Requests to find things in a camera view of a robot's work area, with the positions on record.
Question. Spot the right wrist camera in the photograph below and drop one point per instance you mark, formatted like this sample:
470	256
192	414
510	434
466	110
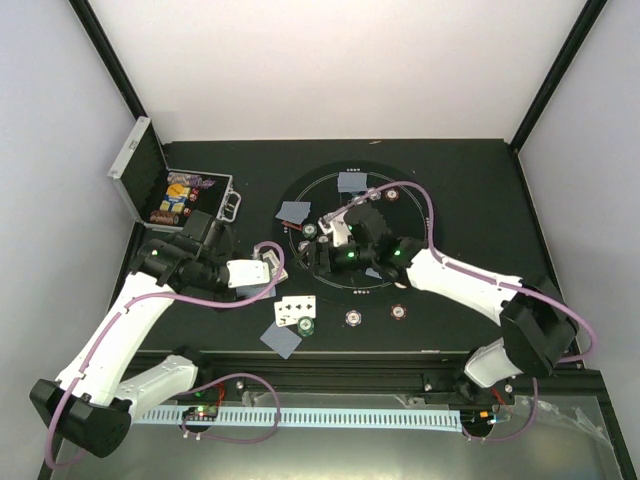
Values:
367	226

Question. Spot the green poker chip stack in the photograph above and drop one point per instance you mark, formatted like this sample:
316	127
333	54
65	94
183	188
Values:
306	326

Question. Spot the yellow blue card box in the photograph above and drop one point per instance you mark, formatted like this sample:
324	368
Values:
175	198

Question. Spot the brown chip row in case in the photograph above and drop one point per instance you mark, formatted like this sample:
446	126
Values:
165	218

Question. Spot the blue white poker chip stack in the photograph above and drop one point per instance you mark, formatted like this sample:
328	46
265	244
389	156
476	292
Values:
353	318

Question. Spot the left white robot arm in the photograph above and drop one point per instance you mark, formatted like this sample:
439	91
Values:
90	403

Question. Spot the orange chips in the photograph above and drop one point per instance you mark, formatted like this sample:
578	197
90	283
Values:
391	195

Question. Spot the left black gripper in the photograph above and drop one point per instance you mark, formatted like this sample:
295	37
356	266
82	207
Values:
225	297

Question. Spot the face-up clubs card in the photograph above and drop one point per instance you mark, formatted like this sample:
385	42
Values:
282	314
301	305

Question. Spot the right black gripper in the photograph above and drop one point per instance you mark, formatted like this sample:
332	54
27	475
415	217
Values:
315	248

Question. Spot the round black poker mat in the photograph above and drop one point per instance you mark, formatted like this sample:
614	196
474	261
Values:
406	217

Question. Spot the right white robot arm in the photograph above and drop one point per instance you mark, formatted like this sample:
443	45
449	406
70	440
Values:
537	328

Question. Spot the white slotted cable duct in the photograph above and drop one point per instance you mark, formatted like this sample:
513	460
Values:
347	418

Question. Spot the orange black poker chip stack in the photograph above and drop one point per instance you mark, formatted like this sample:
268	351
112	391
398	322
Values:
398	312

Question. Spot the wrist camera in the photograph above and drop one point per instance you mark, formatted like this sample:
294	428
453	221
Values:
367	226
247	272

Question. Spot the aluminium poker case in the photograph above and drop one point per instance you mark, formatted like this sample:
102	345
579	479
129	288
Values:
140	171

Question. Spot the blue card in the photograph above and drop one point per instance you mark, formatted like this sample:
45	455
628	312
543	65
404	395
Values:
281	340
295	212
372	273
352	182

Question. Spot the black aluminium rail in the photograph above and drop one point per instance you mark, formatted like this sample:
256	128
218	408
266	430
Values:
437	379

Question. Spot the purple chip row in case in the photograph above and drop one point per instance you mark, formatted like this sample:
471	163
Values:
190	180

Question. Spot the blue playing card deck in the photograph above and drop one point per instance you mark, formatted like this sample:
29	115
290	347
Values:
271	258

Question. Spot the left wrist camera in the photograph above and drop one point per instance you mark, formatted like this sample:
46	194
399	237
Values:
247	272

